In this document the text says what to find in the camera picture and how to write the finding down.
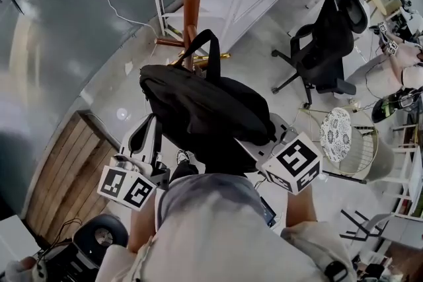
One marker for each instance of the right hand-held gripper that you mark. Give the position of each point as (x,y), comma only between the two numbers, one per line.
(295,163)

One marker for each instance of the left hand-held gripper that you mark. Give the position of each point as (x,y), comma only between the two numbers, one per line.
(127,188)

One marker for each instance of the black backpack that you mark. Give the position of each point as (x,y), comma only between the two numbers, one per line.
(205,102)

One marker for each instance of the person's left forearm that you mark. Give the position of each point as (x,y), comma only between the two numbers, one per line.
(142,224)

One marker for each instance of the person's right forearm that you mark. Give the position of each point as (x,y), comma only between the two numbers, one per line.
(300,208)

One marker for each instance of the person's left patterned sneaker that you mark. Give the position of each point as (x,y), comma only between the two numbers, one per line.
(182,156)

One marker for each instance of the person's black trousers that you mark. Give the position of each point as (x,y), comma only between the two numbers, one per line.
(183,171)

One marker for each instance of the floral round cushion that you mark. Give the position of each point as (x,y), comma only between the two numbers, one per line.
(335,135)

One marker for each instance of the black screen device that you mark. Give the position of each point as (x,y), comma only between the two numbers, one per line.
(267,212)

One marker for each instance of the wooden plank pallet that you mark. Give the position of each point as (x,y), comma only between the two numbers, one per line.
(66,175)

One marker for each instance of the white paper scrap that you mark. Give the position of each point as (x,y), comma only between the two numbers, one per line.
(129,67)

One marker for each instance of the black round stool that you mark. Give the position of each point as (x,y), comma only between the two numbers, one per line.
(86,241)

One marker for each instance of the person's grey shirt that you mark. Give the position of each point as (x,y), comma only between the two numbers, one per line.
(224,234)

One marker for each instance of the black office chair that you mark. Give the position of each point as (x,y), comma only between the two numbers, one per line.
(327,46)

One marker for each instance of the grey shell chair black legs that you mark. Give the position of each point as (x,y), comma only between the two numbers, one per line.
(380,219)
(385,155)

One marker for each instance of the black equipment case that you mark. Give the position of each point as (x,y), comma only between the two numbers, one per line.
(66,261)

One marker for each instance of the white cabinet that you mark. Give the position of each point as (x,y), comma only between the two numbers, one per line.
(13,234)

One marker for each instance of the white frame table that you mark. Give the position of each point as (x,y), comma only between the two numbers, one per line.
(414,175)

